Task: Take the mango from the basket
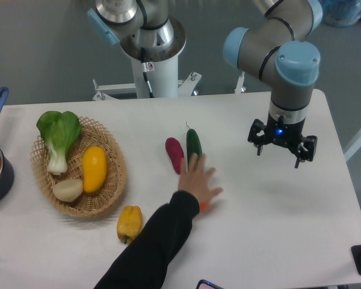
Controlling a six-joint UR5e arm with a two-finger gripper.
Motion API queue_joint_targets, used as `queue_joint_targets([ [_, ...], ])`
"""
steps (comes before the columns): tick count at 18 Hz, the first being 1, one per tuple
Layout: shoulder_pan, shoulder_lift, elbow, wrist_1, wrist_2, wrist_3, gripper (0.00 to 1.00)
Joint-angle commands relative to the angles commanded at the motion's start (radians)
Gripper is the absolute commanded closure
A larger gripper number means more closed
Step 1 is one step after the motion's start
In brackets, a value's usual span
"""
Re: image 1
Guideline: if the green bok choy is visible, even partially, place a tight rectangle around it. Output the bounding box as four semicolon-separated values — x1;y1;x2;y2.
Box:
36;111;82;175

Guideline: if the purple sweet potato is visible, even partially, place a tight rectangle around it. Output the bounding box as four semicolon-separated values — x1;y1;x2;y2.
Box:
165;137;184;175

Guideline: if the yellow bell pepper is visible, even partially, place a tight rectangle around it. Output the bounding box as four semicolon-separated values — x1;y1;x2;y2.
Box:
117;205;143;244

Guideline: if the woven wicker basket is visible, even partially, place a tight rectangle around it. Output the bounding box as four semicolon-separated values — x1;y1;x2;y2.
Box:
30;116;127;218

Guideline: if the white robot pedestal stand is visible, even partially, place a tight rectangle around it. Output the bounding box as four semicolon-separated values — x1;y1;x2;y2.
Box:
91;30;247;102

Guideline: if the dark green cucumber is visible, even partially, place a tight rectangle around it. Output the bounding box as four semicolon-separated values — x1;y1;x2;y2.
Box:
186;124;202;163

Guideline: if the black sleeved forearm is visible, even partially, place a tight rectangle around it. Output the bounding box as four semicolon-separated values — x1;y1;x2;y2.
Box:
95;191;200;288

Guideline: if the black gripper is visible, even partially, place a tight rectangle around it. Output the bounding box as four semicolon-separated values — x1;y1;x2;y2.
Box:
247;115;318;169

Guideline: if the person's bare hand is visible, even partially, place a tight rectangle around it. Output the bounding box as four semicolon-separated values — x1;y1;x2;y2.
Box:
177;153;223;205

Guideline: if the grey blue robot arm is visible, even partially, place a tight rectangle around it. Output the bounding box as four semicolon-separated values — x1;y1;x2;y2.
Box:
87;1;322;163

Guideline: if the blue plastic bag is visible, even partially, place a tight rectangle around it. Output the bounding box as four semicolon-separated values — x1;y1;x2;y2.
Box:
320;0;361;28

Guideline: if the yellow mango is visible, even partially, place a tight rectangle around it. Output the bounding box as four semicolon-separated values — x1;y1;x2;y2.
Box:
82;146;108;193

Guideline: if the pale beige potato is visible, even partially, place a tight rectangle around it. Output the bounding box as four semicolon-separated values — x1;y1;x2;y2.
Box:
52;179;83;202

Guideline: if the orange carrot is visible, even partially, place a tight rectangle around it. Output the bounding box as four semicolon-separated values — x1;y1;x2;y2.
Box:
200;203;209;210

